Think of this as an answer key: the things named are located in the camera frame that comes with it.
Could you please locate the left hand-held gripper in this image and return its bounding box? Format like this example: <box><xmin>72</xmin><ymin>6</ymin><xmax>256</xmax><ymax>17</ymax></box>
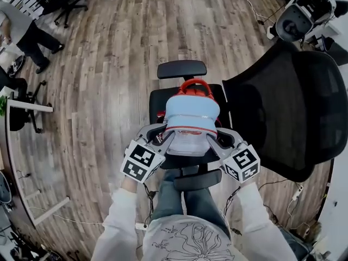
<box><xmin>120</xmin><ymin>123</ymin><xmax>176</xmax><ymax>184</ymax></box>

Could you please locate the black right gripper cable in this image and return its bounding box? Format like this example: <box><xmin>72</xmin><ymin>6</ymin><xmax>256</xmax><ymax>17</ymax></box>
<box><xmin>222</xmin><ymin>185</ymin><xmax>242</xmax><ymax>237</ymax></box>

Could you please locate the dark desk with white legs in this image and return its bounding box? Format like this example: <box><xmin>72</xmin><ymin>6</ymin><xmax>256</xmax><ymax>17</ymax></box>
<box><xmin>0</xmin><ymin>98</ymin><xmax>71</xmax><ymax>228</ymax></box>

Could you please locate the person's right forearm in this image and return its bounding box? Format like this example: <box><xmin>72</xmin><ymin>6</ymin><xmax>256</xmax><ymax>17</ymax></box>
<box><xmin>231</xmin><ymin>181</ymin><xmax>299</xmax><ymax>261</ymax></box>

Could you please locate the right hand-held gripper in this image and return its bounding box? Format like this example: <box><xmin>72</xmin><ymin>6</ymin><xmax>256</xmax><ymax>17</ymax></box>
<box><xmin>206</xmin><ymin>127</ymin><xmax>261</xmax><ymax>184</ymax></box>

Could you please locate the white black equipment pack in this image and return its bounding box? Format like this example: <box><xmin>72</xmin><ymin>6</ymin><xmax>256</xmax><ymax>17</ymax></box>
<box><xmin>275</xmin><ymin>0</ymin><xmax>341</xmax><ymax>42</ymax></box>

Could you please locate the black floor cable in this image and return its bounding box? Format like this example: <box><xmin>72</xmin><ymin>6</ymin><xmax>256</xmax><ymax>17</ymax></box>
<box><xmin>257</xmin><ymin>178</ymin><xmax>297</xmax><ymax>192</ymax></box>

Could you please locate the person's torso in printed shirt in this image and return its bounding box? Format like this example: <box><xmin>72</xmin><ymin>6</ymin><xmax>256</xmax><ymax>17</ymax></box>
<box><xmin>141</xmin><ymin>213</ymin><xmax>245</xmax><ymax>261</ymax></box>

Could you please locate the light blue red-trimmed backpack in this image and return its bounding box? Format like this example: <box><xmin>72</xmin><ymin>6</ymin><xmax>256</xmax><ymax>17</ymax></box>
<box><xmin>157</xmin><ymin>78</ymin><xmax>222</xmax><ymax>158</ymax></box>

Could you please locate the thin white floor cable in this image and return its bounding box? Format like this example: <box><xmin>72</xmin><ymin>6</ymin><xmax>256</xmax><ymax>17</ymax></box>
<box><xmin>28</xmin><ymin>206</ymin><xmax>104</xmax><ymax>226</ymax></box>

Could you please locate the white counter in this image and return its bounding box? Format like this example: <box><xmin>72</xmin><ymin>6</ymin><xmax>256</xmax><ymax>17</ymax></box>
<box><xmin>316</xmin><ymin>156</ymin><xmax>348</xmax><ymax>261</ymax></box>

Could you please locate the person's left leg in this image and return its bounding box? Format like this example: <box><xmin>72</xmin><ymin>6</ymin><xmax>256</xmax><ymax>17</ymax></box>
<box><xmin>149</xmin><ymin>170</ymin><xmax>189</xmax><ymax>229</ymax></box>

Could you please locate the person's leg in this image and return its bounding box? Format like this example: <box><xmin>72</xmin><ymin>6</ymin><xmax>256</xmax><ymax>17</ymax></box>
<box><xmin>184</xmin><ymin>186</ymin><xmax>232</xmax><ymax>239</ymax></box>
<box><xmin>149</xmin><ymin>170</ymin><xmax>189</xmax><ymax>229</ymax></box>

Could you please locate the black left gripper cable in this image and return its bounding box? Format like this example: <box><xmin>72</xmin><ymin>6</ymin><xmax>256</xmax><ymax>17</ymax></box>
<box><xmin>142</xmin><ymin>183</ymin><xmax>159</xmax><ymax>228</ymax></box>

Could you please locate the person's right leg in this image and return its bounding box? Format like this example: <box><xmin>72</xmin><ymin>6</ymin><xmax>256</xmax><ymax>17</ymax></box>
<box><xmin>184</xmin><ymin>186</ymin><xmax>232</xmax><ymax>239</ymax></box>

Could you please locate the person's left forearm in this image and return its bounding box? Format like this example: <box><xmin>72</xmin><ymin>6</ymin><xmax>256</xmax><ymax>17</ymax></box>
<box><xmin>91</xmin><ymin>176</ymin><xmax>142</xmax><ymax>261</ymax></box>

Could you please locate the black mesh office chair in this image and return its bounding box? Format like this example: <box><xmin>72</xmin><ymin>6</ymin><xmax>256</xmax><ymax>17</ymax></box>
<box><xmin>148</xmin><ymin>41</ymin><xmax>348</xmax><ymax>192</ymax></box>

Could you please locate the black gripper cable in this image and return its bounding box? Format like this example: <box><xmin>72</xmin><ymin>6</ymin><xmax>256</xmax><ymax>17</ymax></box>
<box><xmin>142</xmin><ymin>183</ymin><xmax>159</xmax><ymax>228</ymax></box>
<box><xmin>222</xmin><ymin>185</ymin><xmax>242</xmax><ymax>237</ymax></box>

